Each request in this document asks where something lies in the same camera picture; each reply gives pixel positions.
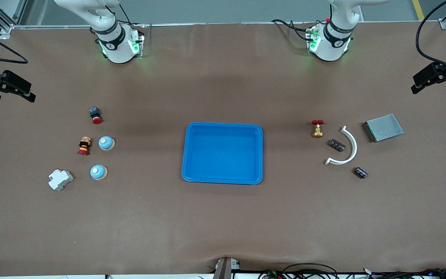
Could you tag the blue dome bell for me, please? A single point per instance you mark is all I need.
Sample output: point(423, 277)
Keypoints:
point(98, 172)
point(106, 143)

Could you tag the black electrolytic capacitor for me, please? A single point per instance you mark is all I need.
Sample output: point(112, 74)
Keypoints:
point(361, 172)
point(337, 145)

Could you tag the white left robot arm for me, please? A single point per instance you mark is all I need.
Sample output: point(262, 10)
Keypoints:
point(333, 46)

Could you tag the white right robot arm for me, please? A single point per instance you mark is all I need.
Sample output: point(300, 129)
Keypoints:
point(116, 50)

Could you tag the blue plastic tray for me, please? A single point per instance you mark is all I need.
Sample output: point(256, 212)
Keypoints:
point(223, 155)

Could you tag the grey metal power supply box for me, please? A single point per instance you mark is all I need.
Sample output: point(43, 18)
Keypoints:
point(384, 127)

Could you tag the black red emergency stop button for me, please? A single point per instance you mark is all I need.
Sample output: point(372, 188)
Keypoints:
point(95, 114)

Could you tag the white curved plastic arc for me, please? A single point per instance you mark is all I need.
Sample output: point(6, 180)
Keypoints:
point(354, 145)

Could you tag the white circuit breaker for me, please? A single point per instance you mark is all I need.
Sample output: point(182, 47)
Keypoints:
point(60, 179)

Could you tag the table cover mat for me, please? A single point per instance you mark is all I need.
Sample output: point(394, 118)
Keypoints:
point(223, 217)

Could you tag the red yellow push button switch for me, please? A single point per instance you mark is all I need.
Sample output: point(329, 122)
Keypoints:
point(84, 145)

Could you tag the metal bracket at table edge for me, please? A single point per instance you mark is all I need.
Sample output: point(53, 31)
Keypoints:
point(223, 269)

